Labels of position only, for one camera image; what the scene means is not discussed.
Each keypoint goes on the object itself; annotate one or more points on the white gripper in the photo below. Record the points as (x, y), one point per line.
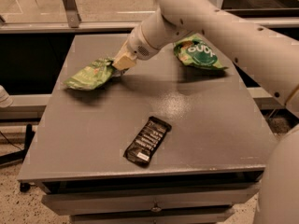
(139, 46)

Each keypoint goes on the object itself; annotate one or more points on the green jalapeno chip bag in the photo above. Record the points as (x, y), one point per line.
(92, 76)

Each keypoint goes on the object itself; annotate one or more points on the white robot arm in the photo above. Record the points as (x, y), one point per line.
(269, 58)

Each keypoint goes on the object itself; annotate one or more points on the green rice chip bag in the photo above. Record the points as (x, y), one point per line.
(195, 52)

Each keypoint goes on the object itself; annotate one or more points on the black snack bar wrapper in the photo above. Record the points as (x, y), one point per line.
(147, 141)

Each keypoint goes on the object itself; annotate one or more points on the grey cabinet drawer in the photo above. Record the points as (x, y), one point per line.
(116, 201)

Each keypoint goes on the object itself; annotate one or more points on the lower grey drawer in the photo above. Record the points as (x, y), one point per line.
(195, 215)

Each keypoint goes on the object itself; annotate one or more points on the left metal railing bracket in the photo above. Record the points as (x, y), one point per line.
(72, 15)

